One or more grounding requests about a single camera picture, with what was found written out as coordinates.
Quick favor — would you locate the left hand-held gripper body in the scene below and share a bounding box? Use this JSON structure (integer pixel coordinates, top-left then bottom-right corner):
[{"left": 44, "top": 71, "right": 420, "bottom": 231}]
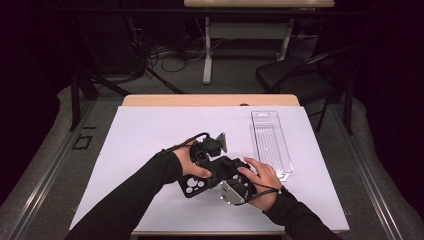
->
[{"left": 189, "top": 132, "right": 230, "bottom": 168}]

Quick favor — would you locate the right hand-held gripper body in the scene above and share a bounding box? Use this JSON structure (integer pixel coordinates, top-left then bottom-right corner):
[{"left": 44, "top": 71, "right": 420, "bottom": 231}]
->
[{"left": 219, "top": 173, "right": 258, "bottom": 206}]

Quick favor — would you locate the black phone case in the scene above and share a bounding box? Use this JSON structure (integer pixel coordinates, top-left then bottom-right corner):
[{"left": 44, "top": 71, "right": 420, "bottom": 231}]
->
[{"left": 177, "top": 171, "right": 218, "bottom": 200}]

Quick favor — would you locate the clear plastic packaging tray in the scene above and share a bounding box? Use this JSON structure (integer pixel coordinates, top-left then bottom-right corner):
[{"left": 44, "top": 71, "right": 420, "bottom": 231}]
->
[{"left": 250, "top": 110, "right": 295, "bottom": 183}]

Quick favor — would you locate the person's left hand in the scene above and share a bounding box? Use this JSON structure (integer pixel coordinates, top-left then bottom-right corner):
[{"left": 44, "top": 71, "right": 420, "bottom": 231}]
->
[{"left": 172, "top": 139, "right": 213, "bottom": 179}]

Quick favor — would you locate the person's right hand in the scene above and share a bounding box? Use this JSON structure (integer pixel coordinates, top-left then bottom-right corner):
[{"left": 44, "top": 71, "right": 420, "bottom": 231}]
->
[{"left": 236, "top": 157, "right": 283, "bottom": 213}]

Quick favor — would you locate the wooden table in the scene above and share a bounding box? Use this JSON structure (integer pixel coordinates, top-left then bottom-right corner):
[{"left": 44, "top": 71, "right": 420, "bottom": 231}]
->
[{"left": 74, "top": 93, "right": 349, "bottom": 237}]

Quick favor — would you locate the white-legged desk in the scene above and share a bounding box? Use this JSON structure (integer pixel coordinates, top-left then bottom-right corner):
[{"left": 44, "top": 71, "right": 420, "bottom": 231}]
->
[{"left": 183, "top": 0, "right": 336, "bottom": 85}]

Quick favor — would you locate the black chair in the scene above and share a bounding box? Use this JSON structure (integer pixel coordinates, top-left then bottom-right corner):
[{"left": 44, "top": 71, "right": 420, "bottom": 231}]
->
[{"left": 255, "top": 43, "right": 368, "bottom": 134}]

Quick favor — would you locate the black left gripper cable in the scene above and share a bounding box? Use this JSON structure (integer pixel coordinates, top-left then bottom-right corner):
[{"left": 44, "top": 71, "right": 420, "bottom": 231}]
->
[{"left": 155, "top": 131, "right": 212, "bottom": 157}]

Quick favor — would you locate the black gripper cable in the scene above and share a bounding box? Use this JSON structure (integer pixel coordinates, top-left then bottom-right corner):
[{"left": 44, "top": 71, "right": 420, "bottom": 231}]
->
[
  {"left": 234, "top": 186, "right": 288, "bottom": 207},
  {"left": 155, "top": 131, "right": 212, "bottom": 157}
]

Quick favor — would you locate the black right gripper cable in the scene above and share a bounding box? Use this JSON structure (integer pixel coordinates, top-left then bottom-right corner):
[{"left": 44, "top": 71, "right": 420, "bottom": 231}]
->
[{"left": 234, "top": 186, "right": 288, "bottom": 207}]

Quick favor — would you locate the bundle of floor cables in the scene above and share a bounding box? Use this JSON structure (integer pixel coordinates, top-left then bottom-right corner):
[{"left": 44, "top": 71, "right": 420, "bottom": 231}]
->
[{"left": 146, "top": 41, "right": 209, "bottom": 74}]

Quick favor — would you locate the metal floor rail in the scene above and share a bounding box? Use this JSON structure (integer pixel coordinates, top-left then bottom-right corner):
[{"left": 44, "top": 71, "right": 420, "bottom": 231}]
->
[
  {"left": 6, "top": 99, "right": 98, "bottom": 240},
  {"left": 328, "top": 103, "right": 405, "bottom": 240}
]

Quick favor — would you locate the black metal stand frame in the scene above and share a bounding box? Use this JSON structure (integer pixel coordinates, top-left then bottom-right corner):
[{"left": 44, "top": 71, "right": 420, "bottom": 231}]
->
[{"left": 67, "top": 68, "right": 132, "bottom": 133}]

